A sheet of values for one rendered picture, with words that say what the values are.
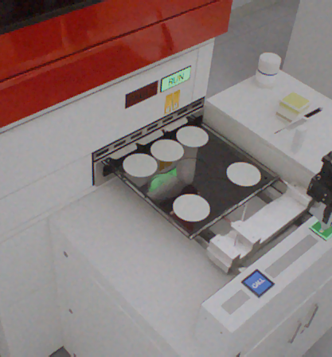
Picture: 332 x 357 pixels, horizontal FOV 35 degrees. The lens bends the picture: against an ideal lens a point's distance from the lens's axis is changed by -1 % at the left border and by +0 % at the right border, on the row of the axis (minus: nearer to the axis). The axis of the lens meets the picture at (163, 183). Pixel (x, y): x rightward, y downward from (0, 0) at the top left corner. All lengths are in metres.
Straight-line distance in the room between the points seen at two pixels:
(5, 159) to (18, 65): 0.28
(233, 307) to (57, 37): 0.69
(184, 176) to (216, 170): 0.10
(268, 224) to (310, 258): 0.20
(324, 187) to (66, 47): 0.67
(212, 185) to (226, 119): 0.26
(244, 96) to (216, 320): 0.84
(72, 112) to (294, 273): 0.67
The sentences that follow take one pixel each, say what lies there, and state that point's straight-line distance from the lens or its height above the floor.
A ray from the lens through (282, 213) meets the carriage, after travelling 1.54.
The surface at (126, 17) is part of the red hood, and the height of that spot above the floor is 1.38.
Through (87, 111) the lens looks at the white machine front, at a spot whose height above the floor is 1.12.
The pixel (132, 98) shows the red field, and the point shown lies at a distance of 1.48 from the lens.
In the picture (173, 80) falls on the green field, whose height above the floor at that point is 1.10.
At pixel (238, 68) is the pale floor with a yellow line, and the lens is 3.77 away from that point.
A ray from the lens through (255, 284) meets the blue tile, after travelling 1.26.
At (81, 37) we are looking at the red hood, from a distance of 1.20.
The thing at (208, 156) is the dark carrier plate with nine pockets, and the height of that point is 0.90.
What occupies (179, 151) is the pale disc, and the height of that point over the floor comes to 0.90.
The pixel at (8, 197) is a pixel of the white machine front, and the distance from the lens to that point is 1.41.
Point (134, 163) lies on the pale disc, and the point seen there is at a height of 0.90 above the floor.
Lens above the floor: 1.97
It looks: 45 degrees down
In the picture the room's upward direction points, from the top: 6 degrees clockwise
